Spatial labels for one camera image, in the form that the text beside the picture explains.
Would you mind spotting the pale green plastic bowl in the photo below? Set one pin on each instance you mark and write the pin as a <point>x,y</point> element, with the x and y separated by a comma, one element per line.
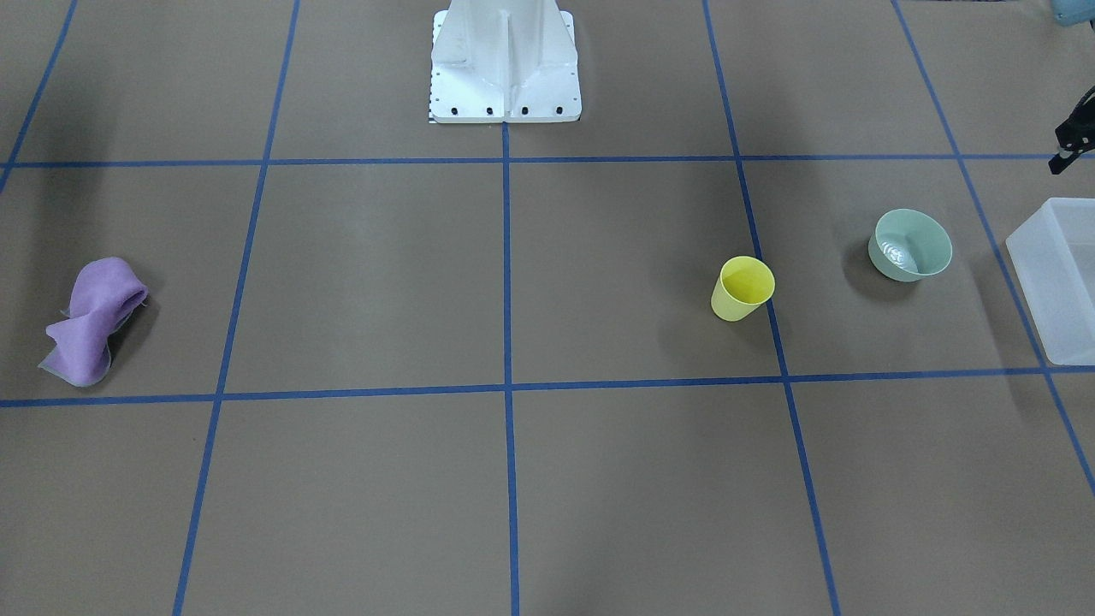
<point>908,246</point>

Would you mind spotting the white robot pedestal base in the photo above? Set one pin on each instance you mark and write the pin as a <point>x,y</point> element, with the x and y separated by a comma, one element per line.
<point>504,61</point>

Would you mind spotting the yellow plastic cup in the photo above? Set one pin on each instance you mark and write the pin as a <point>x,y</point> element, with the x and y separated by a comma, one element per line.
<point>744,283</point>

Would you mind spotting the purple microfiber cloth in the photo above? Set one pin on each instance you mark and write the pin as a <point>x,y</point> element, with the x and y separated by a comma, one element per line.
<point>104,297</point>

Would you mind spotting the translucent plastic box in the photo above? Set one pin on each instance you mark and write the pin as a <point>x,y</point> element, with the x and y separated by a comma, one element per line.
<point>1053,256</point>

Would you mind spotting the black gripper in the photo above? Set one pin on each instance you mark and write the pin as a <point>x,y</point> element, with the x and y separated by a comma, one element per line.
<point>1076,133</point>

